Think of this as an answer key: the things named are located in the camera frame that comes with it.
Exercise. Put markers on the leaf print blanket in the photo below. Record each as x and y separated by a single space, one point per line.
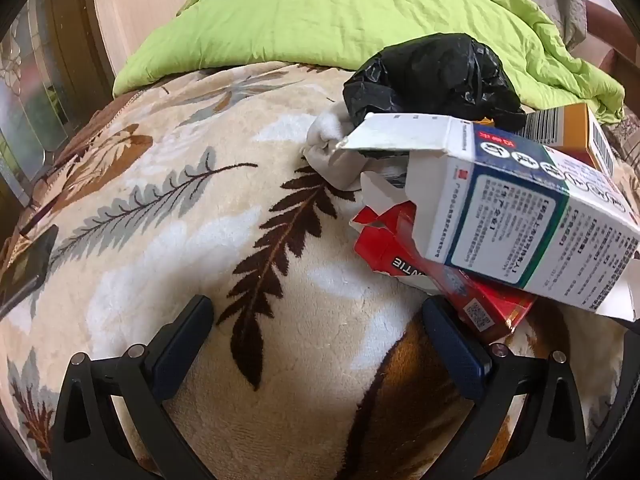
150 260

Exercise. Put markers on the wooden door with glass pane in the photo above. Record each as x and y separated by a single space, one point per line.
30 85

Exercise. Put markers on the white and green carton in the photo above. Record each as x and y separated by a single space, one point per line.
510 210

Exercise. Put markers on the white crumpled cloth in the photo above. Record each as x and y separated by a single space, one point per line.
330 155

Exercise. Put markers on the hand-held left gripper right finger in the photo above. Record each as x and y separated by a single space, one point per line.
452 345

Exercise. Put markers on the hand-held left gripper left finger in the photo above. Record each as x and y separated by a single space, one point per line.
182 345

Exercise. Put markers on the green quilt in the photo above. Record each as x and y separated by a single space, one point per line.
325 20

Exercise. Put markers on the yellow carton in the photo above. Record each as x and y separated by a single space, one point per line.
575 130

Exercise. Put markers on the black plastic bag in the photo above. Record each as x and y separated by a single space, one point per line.
435 75

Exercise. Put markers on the torn red carton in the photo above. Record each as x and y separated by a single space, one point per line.
385 255

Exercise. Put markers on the black phone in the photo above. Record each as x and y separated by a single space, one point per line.
25 270

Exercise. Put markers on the grey quilted pillow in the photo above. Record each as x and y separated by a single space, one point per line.
565 0

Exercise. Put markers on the brown headboard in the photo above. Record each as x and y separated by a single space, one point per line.
615 60

